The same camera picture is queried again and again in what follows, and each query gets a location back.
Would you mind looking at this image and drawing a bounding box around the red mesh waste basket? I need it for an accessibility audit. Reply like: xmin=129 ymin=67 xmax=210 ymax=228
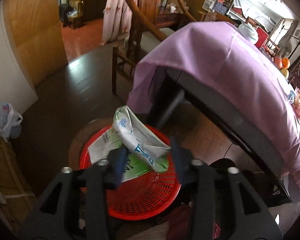
xmin=79 ymin=124 xmax=182 ymax=221

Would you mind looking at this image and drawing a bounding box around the round wooden stool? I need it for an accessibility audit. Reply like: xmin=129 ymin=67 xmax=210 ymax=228
xmin=67 ymin=117 xmax=116 ymax=172

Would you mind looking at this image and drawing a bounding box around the bin with white plastic bag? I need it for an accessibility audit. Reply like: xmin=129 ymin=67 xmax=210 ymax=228
xmin=0 ymin=103 xmax=23 ymax=142

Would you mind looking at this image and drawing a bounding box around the blue face mask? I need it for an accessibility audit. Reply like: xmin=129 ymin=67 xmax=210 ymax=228
xmin=288 ymin=90 xmax=295 ymax=104

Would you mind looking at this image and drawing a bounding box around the purple tablecloth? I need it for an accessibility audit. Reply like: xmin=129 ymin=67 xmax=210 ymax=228
xmin=127 ymin=22 xmax=300 ymax=192

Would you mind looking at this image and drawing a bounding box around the yellow pear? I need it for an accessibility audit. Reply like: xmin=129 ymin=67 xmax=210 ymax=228
xmin=280 ymin=68 xmax=289 ymax=79

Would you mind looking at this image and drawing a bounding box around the red apple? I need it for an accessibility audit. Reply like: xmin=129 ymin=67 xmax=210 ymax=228
xmin=274 ymin=56 xmax=283 ymax=69

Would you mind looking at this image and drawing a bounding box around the orange fruit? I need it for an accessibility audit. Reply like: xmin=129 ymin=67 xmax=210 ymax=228
xmin=281 ymin=57 xmax=290 ymax=69

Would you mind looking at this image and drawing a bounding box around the wooden armchair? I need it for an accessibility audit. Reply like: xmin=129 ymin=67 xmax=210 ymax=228
xmin=111 ymin=0 xmax=197 ymax=95

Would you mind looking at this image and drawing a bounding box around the red white box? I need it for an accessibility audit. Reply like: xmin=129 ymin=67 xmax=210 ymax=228
xmin=255 ymin=26 xmax=269 ymax=49

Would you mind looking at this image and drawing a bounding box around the white ceramic lidded jar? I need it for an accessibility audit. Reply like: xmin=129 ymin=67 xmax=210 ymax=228
xmin=237 ymin=23 xmax=258 ymax=44

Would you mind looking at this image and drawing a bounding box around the pink floral curtain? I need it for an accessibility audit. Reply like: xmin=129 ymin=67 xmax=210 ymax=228
xmin=101 ymin=0 xmax=132 ymax=46

